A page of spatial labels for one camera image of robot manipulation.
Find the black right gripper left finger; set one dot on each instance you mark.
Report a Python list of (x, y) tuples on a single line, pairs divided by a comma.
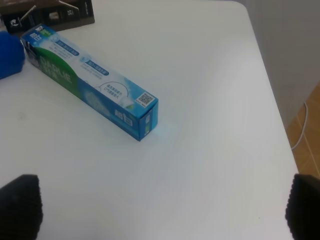
[(21, 208)]

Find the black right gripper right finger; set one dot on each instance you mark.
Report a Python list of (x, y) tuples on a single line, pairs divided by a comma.
[(303, 208)]

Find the blue green toothpaste box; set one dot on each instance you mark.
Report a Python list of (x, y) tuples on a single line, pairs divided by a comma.
[(114, 96)]

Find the blue cloth bundle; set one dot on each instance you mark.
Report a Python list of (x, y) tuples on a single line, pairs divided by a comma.
[(12, 55)]

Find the dark brown carton box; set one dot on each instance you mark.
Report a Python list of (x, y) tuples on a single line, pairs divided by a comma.
[(19, 16)]

